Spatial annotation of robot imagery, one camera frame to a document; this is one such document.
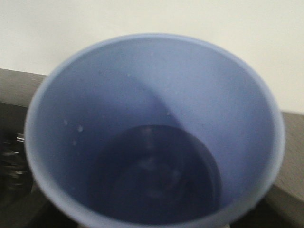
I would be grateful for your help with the light blue plastic cup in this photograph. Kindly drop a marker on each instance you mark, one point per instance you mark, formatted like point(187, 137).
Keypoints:
point(154, 131)

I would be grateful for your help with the black glass gas cooktop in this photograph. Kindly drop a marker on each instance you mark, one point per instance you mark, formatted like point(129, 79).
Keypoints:
point(22, 204)

